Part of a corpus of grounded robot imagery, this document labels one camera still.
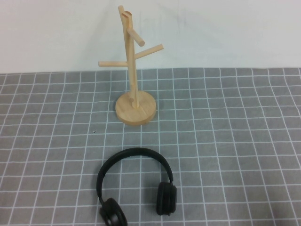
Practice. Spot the black over-ear headphones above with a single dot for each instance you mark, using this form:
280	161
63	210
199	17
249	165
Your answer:
167	198

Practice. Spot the wooden branch headphone stand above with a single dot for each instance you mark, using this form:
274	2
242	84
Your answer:
139	113

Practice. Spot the grey white-grid tablecloth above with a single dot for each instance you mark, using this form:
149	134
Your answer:
223	153

